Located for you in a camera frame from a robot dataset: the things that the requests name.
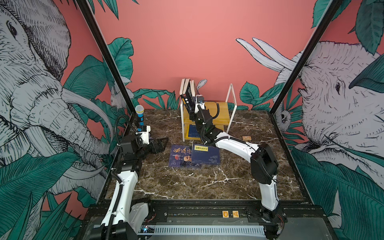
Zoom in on dark blue book white label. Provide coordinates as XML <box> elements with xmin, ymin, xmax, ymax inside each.
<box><xmin>188</xmin><ymin>125</ymin><xmax>200</xmax><ymax>139</ymax></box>

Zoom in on small blue book yellow label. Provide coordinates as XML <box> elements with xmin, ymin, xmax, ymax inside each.
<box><xmin>192</xmin><ymin>144</ymin><xmax>221</xmax><ymax>165</ymax></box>

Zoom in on black book white characters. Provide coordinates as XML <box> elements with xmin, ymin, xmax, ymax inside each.
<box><xmin>183</xmin><ymin>79</ymin><xmax>195</xmax><ymax>121</ymax></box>

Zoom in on purple portrait book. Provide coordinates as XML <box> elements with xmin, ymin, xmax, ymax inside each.
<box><xmin>189</xmin><ymin>80</ymin><xmax>196</xmax><ymax>101</ymax></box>
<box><xmin>168</xmin><ymin>145</ymin><xmax>202</xmax><ymax>169</ymax></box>

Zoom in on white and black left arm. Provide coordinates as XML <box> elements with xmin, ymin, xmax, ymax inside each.
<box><xmin>89</xmin><ymin>113</ymin><xmax>169</xmax><ymax>240</ymax></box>

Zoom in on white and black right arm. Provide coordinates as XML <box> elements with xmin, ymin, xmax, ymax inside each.
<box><xmin>195</xmin><ymin>107</ymin><xmax>285</xmax><ymax>223</ymax></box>

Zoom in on white wooden two-tier shelf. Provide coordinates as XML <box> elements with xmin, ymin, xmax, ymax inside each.
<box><xmin>179</xmin><ymin>79</ymin><xmax>238</xmax><ymax>146</ymax></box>

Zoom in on yellow book on shelf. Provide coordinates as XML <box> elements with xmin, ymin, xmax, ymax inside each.
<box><xmin>185</xmin><ymin>124</ymin><xmax>200</xmax><ymax>140</ymax></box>

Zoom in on small wooden block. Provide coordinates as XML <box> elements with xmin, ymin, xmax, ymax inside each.
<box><xmin>243</xmin><ymin>136</ymin><xmax>252</xmax><ymax>142</ymax></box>

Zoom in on blue toy microphone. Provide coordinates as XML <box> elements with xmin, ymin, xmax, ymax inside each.
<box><xmin>135</xmin><ymin>105</ymin><xmax>145</xmax><ymax>132</ymax></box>

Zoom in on dark brown leaning book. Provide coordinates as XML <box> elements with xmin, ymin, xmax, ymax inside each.
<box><xmin>180</xmin><ymin>79</ymin><xmax>186</xmax><ymax>104</ymax></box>

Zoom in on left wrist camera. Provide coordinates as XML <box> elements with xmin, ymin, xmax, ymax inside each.
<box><xmin>138</xmin><ymin>125</ymin><xmax>151</xmax><ymax>145</ymax></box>

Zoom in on black front rail base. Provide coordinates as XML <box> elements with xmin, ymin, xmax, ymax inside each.
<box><xmin>74</xmin><ymin>198</ymin><xmax>340</xmax><ymax>240</ymax></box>

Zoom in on left black frame post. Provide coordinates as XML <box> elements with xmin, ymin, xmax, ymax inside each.
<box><xmin>76</xmin><ymin>0</ymin><xmax>135</xmax><ymax>116</ymax></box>

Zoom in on black frame post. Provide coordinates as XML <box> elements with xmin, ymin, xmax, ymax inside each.
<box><xmin>76</xmin><ymin>0</ymin><xmax>135</xmax><ymax>116</ymax></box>
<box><xmin>269</xmin><ymin>0</ymin><xmax>344</xmax><ymax>116</ymax></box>

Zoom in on right black frame post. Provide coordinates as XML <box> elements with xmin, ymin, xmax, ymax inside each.
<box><xmin>269</xmin><ymin>0</ymin><xmax>344</xmax><ymax>116</ymax></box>

